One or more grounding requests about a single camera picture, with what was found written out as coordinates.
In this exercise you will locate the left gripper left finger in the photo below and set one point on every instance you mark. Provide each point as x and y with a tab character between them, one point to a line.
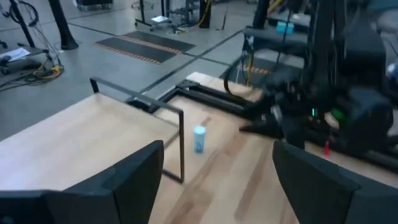
130	193

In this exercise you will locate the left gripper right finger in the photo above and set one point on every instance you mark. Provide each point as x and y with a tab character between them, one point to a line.
317	199

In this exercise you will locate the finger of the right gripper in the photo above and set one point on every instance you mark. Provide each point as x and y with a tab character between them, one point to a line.
267	129

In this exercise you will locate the light blue pill bottle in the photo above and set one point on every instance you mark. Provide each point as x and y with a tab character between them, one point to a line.
199	141

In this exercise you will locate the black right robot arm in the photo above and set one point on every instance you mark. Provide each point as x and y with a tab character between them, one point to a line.
367	124

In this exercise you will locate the red clip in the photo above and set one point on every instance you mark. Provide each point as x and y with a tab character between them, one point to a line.
326	151

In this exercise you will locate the dark desk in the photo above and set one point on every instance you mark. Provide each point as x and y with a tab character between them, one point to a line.
273	35

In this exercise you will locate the teal box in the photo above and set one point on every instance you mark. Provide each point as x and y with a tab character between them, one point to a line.
284	28

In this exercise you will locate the black equipment stand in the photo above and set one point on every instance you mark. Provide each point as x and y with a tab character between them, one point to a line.
204	15

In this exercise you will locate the black mat orange stripes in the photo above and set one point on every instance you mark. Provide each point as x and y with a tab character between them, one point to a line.
161	40
136	49

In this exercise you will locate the grey low table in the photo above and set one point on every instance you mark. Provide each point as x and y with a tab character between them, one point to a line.
18	67

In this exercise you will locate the white paper sheet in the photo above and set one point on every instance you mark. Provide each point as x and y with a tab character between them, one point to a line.
15	54

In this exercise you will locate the black tripod pole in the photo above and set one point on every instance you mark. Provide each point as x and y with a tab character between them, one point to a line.
21	21

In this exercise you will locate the black aluminium table frame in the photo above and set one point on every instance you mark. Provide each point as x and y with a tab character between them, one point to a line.
211	99

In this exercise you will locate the wooden shelf black metal frame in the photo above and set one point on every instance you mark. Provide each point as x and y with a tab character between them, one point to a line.
77	133

